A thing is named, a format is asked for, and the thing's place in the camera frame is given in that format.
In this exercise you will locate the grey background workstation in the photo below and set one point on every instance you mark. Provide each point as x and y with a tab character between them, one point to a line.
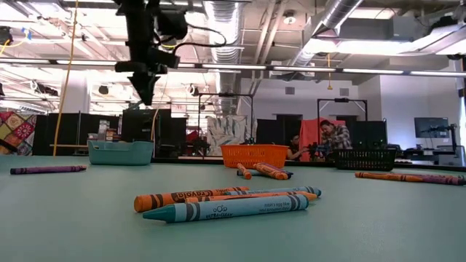
449	156

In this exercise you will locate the red cloth curtain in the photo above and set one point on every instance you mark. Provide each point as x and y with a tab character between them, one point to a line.
309	131

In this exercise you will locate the person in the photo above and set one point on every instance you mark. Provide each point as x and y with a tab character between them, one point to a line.
294	147
336	136

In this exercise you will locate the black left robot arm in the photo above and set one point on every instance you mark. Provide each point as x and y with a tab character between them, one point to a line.
138	29

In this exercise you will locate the black plastic basket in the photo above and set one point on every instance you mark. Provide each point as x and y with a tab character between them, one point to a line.
366	160

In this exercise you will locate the orange plastic basket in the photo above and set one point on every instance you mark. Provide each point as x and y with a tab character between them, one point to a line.
255	155

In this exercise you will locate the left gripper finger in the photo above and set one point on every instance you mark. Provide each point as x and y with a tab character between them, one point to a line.
152	85
140	87

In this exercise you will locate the silver spiral duct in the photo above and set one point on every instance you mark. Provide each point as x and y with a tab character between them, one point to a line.
338	14
224	29

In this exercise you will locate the colourful patchwork quilt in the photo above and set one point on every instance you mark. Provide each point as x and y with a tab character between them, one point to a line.
16	125

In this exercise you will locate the teal plastic bin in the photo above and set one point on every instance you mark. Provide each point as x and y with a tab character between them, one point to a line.
120	154

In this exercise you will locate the white patterned cloth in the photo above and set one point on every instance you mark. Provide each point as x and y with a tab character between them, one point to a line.
227	132

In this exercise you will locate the black partition panel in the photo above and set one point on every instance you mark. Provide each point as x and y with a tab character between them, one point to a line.
276	134
367	132
142	125
43	131

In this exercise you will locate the stacked small boxes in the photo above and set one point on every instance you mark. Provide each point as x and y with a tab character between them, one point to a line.
109	134

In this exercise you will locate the dark wall monitor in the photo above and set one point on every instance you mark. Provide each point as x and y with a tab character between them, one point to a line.
429	127

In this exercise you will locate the small background robot arm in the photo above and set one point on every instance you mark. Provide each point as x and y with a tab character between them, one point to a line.
320	148

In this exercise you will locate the black metal stand frame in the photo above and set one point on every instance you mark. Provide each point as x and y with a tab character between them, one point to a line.
225	95
342	99

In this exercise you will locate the long ceiling light strip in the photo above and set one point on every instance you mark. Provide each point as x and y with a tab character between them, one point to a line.
233	67

